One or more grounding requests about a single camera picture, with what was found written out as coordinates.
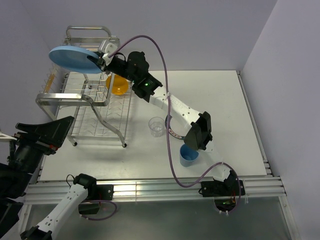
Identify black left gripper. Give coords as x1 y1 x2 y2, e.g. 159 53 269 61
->
5 114 74 195

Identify blue plastic plate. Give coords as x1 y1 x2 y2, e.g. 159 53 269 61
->
48 45 102 74

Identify yellow bowl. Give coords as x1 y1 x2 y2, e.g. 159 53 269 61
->
111 75 129 96

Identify white plate green rim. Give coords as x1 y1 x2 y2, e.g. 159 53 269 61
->
164 115 185 141

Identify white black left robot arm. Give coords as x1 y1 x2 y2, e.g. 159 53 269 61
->
0 116 98 240

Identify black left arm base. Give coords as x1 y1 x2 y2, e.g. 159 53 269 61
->
78 184 114 216

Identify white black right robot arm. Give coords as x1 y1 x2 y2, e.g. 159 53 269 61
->
87 51 213 151

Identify stainless steel dish rack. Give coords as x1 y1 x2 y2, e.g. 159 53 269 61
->
35 24 133 147

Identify clear glass tumbler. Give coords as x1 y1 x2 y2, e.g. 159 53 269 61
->
148 116 165 137

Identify blue plastic cup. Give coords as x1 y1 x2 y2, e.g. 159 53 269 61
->
179 144 199 167

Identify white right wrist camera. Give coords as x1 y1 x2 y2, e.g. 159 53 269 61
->
98 40 118 65

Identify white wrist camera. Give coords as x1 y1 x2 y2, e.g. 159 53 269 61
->
98 40 118 65
0 130 17 143

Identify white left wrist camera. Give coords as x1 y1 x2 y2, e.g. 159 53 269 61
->
0 130 17 143

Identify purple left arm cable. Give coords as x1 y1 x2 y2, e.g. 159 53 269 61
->
65 174 118 222

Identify aluminium rail frame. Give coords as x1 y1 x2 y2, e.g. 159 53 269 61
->
36 70 293 239

